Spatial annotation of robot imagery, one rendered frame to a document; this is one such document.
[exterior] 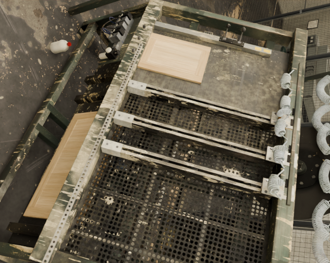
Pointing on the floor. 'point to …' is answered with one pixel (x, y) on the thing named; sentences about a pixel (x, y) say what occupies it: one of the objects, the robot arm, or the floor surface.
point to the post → (88, 6)
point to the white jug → (59, 46)
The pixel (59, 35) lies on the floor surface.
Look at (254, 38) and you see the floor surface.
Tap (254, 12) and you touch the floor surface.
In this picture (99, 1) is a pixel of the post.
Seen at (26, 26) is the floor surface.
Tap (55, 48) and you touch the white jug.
